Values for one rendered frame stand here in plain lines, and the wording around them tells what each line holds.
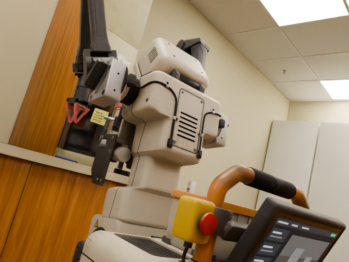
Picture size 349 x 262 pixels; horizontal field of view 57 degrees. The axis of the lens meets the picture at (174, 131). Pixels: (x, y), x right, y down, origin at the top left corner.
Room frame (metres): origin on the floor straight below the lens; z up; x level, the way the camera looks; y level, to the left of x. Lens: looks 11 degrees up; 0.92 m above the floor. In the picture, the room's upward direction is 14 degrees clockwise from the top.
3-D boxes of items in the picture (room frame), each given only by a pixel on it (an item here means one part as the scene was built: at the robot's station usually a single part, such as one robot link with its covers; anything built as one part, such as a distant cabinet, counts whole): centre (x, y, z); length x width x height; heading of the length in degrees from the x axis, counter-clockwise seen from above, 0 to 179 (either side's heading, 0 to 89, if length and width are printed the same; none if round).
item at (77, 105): (1.32, 0.41, 1.14); 0.07 x 0.07 x 0.09; 47
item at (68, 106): (1.33, 0.43, 1.14); 0.07 x 0.07 x 0.09; 47
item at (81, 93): (1.33, 0.42, 1.21); 0.10 x 0.07 x 0.07; 47
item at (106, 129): (1.66, 0.40, 1.19); 0.30 x 0.01 x 0.40; 93
